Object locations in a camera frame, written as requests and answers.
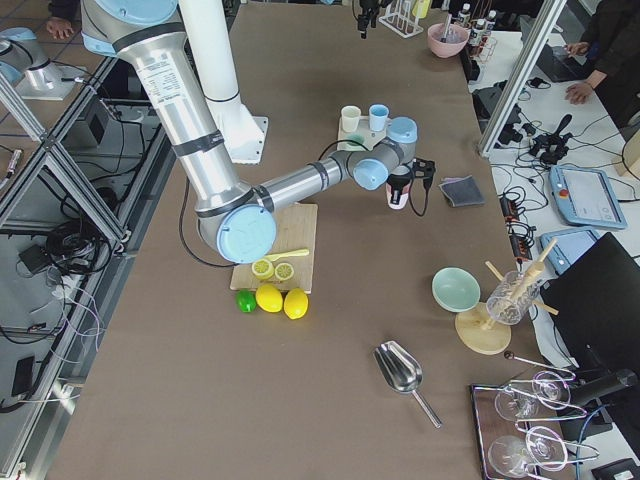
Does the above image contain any grey folded cloth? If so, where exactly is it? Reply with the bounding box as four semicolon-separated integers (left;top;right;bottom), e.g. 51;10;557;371
439;175;485;207

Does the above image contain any clear glass on stand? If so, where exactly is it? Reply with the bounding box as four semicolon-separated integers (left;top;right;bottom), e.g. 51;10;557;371
486;271;541;325

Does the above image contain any pink bowl with ice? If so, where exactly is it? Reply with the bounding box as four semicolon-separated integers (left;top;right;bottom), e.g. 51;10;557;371
427;23;470;59

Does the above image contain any yellow plastic knife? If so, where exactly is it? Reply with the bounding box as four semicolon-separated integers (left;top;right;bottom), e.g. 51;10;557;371
264;248;310;262

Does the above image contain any black power strip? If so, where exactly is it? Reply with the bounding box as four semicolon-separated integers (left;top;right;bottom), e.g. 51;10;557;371
499;195;534;261

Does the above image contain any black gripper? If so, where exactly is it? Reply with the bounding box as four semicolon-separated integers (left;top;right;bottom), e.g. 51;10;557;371
356;0;391;38
388;167;412;199

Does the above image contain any yellow cup on rack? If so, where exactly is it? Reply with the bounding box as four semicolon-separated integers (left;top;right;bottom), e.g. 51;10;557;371
412;0;431;19

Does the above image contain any aluminium frame post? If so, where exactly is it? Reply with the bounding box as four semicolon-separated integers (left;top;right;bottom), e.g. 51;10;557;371
478;0;567;160

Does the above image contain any white wire cup rack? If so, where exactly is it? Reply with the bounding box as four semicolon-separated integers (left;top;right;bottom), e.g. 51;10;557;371
378;0;424;39

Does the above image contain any black glass tray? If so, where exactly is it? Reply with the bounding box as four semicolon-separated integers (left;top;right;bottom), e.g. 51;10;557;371
470;371;599;479

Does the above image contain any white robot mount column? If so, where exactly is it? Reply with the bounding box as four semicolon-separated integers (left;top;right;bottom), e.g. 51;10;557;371
179;0;268;165

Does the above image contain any beige rabbit tray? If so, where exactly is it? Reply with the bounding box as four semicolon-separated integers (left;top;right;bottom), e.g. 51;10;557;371
336;115;386;151

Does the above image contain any whole lemon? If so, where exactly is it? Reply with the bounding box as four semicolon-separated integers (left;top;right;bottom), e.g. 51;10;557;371
283;288;309;320
255;284;284;313

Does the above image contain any metal scoop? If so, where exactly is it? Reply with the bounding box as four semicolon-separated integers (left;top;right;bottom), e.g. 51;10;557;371
374;340;443;429

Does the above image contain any cream cup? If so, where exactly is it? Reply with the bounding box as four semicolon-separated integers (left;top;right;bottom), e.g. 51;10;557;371
340;105;361;133

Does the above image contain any blue teach pendant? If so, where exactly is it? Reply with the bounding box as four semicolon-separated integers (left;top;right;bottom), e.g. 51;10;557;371
549;165;628;230

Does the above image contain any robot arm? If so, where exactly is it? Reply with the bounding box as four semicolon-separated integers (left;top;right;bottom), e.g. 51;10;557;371
81;1;418;264

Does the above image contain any green lime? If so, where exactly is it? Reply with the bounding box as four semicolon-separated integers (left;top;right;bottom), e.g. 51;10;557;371
235;290;257;313

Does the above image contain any green bowl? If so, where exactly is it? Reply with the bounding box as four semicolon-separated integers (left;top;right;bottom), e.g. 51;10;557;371
432;267;481;313

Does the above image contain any wine glass on rack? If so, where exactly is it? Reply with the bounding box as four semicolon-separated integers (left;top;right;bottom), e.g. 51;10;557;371
494;390;539;422

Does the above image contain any blue cup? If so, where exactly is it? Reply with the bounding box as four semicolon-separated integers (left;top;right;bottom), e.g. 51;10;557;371
368;104;389;132

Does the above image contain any lemon slice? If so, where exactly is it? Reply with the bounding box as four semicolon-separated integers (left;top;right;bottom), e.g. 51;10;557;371
274;262;295;282
251;258;275;281

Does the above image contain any pink cup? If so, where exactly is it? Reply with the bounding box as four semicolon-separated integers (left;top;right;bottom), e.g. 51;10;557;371
386;177;411;210

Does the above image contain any wooden cutting board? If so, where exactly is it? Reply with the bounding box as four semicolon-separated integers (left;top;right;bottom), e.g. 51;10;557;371
229;201;319;295

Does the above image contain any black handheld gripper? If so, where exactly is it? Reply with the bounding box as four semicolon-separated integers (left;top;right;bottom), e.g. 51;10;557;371
529;114;573;165

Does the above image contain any metal muddler stick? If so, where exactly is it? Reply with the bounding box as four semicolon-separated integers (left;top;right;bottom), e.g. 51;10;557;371
440;13;452;43

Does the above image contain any green cup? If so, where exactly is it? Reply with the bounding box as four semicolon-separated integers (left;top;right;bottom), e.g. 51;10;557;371
344;133;366;151

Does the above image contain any wooden stand with base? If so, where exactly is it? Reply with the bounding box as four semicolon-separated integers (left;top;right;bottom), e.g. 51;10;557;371
455;239;559;355

